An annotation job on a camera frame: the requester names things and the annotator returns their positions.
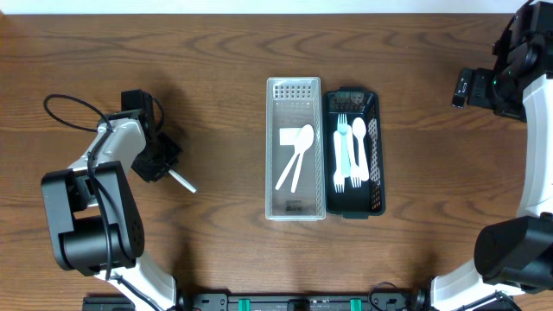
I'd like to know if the white spoon vertical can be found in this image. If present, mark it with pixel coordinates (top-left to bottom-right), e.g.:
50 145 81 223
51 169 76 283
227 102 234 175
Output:
290 124 315 193

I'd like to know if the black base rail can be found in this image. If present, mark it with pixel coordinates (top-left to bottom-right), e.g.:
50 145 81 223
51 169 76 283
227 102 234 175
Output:
81 282 516 311

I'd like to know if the white label sticker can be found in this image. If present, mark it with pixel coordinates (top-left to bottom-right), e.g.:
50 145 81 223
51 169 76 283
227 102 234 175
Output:
278 128 301 146

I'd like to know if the white spoon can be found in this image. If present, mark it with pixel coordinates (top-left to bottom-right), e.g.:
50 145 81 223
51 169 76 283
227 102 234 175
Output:
275 145 299 190
353 117 370 181
168 169 197 194

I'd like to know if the clear plastic basket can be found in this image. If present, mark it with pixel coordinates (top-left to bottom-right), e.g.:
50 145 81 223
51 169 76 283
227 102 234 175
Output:
265 77 326 221

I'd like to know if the black plastic basket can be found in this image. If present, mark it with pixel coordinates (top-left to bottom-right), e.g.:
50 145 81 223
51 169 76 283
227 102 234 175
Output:
322 86 385 219

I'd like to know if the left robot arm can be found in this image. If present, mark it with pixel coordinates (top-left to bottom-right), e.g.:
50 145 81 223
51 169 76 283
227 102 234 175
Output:
41 90 193 310

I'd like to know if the white fork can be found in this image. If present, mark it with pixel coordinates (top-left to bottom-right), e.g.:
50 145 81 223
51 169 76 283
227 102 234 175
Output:
337 114 351 178
333 130 345 194
346 125 362 188

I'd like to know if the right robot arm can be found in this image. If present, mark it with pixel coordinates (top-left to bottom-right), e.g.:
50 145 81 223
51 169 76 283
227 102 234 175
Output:
410 1 552 310

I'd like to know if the left black cable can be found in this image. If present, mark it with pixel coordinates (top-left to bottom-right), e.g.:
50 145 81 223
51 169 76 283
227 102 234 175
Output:
42 93 165 311

